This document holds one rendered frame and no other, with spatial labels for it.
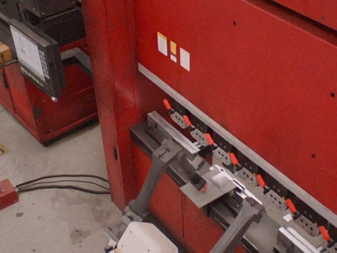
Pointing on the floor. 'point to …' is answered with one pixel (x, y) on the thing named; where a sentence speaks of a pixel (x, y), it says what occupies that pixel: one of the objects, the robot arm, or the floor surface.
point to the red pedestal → (7, 194)
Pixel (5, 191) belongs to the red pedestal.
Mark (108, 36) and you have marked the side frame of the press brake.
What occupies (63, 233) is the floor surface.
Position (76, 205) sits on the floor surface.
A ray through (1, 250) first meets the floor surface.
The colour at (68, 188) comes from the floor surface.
